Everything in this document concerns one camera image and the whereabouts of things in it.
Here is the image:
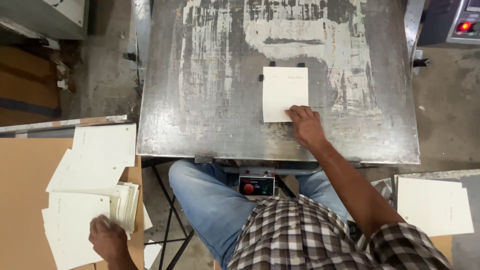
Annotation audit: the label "person's right hand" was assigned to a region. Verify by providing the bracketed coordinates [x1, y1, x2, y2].
[284, 105, 328, 152]

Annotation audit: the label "person's left hand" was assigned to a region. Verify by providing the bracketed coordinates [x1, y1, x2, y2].
[88, 214, 129, 262]

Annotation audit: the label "single cream printed card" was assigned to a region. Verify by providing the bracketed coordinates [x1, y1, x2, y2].
[262, 67, 309, 124]

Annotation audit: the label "pile of cream paper sheets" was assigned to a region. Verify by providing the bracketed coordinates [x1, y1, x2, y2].
[41, 124, 153, 270]

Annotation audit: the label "loose white paper sheet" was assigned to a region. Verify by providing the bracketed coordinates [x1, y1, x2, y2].
[144, 239, 163, 270]

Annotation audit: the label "worn metal press bed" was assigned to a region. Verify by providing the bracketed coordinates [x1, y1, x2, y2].
[132, 0, 426, 166]

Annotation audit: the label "brown cardboard sheet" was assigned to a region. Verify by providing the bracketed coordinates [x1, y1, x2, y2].
[0, 138, 145, 270]

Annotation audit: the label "blue jeans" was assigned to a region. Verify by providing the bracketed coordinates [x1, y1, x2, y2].
[168, 159, 348, 270]

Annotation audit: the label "brown white plaid shirt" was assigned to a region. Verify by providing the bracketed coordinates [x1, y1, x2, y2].
[226, 194, 453, 270]

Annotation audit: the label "brown cardboard boxes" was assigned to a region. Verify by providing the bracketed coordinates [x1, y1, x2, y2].
[0, 46, 63, 127]

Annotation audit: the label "neat stack of cream sheets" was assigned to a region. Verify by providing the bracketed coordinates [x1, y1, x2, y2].
[396, 177, 475, 238]

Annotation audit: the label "grey control panel red lamp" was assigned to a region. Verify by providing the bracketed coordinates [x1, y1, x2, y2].
[417, 0, 480, 47]

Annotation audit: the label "grey metal cabinet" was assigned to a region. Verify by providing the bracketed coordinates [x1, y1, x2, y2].
[0, 0, 91, 41]

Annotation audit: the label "black metal stand frame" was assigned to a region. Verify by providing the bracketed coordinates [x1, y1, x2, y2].
[142, 160, 196, 270]

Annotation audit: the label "black switch box red button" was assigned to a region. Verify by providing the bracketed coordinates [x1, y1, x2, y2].
[239, 176, 275, 197]

